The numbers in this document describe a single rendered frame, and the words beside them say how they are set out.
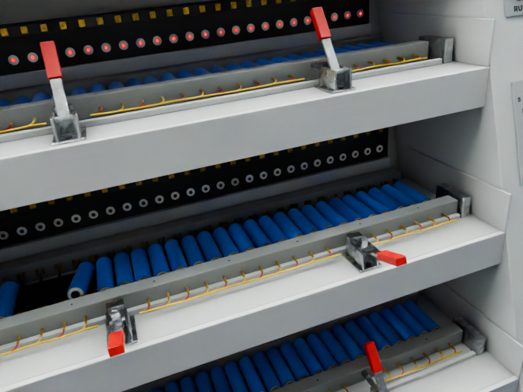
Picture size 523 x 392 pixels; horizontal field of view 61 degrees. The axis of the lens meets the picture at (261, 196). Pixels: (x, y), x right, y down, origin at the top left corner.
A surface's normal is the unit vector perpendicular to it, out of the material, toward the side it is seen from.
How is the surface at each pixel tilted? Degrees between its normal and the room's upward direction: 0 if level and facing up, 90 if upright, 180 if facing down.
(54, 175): 106
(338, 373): 17
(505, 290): 90
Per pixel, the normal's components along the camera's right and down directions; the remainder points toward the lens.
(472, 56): -0.93, 0.23
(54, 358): -0.09, -0.90
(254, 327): 0.34, 0.38
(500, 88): 0.30, 0.11
